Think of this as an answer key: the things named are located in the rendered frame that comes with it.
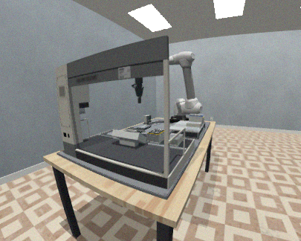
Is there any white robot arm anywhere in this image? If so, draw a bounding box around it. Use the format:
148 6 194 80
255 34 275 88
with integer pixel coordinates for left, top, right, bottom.
169 51 203 121

